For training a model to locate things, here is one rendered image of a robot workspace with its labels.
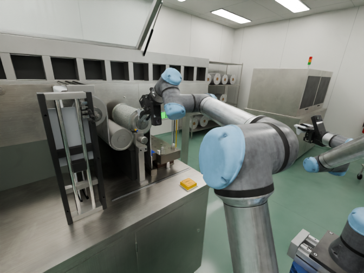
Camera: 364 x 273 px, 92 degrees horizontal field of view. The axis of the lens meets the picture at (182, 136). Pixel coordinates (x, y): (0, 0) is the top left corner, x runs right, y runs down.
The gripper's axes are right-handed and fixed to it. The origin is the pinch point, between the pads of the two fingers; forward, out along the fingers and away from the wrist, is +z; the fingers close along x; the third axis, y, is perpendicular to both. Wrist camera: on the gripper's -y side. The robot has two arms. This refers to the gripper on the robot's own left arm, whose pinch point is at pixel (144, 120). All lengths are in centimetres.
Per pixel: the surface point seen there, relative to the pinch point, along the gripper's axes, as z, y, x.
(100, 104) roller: -2.7, 10.1, 19.8
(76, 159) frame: 1.6, -11.6, 34.8
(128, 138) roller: 9.3, -4.9, 7.9
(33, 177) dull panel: 50, -3, 52
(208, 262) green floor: 66, -111, -45
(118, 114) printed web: 16.9, 13.8, 5.4
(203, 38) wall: 136, 257, -324
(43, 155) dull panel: 42, 6, 45
